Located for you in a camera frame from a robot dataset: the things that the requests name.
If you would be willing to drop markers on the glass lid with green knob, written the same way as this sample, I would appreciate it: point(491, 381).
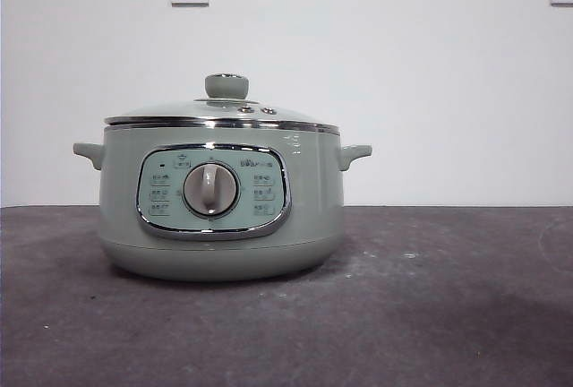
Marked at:
point(226, 87)

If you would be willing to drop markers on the pale green electric cooking pot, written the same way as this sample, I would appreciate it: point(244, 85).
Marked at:
point(309, 208)

